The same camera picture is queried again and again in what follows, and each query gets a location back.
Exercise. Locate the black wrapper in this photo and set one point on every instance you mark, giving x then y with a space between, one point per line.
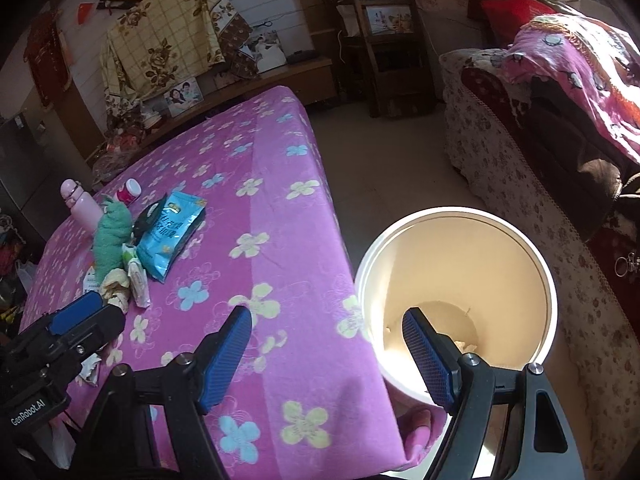
145 217

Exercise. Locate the white torn wrapper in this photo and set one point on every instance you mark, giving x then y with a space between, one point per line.
91 370

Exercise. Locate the plastic bag with red items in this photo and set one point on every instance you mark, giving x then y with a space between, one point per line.
117 155

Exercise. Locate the dark wooden rack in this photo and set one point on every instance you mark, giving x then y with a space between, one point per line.
385 60

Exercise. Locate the brown floral cloth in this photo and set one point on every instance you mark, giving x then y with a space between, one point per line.
235 35

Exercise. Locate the pink floral tablecloth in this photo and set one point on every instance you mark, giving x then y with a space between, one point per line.
280 210

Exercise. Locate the floral covered sofa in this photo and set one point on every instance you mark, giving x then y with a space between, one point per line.
500 150

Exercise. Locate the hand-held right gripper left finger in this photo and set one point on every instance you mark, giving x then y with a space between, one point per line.
225 355

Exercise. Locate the white pink medicine bottle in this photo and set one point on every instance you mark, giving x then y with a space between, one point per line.
127 192

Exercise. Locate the white printed picture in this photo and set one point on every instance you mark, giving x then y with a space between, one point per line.
265 50

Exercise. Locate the white plastic bucket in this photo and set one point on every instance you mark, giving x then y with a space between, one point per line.
450 260

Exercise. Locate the grey refrigerator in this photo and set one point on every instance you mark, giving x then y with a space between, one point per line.
25 175

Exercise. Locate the white plastic bag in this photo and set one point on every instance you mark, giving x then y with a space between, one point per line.
26 277

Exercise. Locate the pink water bottle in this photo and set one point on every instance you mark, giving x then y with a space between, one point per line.
82 210

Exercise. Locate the dark brown jacket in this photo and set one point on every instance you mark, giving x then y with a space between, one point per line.
570 150

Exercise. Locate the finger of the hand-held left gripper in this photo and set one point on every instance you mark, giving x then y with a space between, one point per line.
102 327
77 312

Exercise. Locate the white wet wipe packet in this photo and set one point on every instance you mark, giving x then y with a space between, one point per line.
139 285

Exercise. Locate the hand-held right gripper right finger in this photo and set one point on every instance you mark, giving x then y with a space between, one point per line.
430 360

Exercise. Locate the pink printed blanket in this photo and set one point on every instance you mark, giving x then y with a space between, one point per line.
575 60

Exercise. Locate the framed photo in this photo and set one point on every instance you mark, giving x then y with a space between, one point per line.
182 95

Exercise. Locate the yellow floral cloth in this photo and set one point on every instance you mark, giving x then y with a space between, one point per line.
165 25

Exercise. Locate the small green white packet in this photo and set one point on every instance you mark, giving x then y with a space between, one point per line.
129 254

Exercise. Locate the blue snack packet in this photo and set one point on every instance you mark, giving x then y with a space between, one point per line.
167 240

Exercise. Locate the green fluffy cloth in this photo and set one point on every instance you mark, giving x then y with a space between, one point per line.
112 240

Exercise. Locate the red pillow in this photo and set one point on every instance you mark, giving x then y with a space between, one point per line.
515 15

